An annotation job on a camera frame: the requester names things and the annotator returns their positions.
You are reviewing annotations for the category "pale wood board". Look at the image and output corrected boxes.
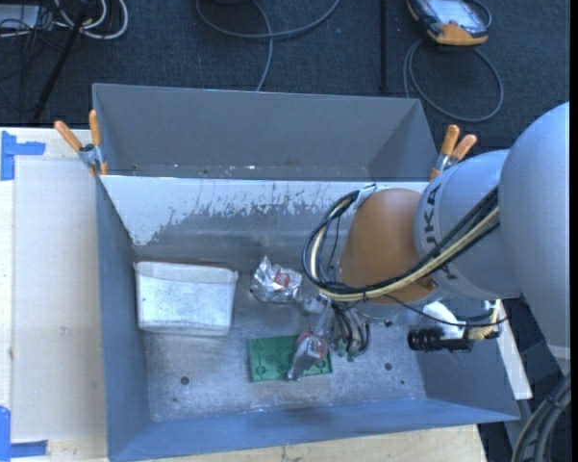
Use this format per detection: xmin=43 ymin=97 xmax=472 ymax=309
xmin=10 ymin=154 xmax=109 ymax=445

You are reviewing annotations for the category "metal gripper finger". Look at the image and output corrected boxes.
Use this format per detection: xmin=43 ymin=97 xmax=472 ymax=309
xmin=303 ymin=328 xmax=330 ymax=363
xmin=286 ymin=336 xmax=316 ymax=383

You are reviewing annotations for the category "grey metal bin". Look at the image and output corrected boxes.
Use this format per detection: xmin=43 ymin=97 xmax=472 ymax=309
xmin=90 ymin=83 xmax=522 ymax=462

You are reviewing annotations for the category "white plastic tub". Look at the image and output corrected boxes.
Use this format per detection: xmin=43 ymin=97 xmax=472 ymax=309
xmin=133 ymin=260 xmax=239 ymax=338

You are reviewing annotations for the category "dark green flat block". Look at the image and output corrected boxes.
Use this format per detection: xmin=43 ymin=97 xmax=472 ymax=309
xmin=246 ymin=334 xmax=334 ymax=384

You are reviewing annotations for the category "black cylinder on white bracket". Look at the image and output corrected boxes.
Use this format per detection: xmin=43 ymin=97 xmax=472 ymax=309
xmin=407 ymin=300 xmax=504 ymax=354

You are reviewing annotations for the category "crumpled clear plastic packet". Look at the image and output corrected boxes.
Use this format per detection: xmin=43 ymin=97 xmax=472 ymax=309
xmin=249 ymin=255 xmax=305 ymax=305

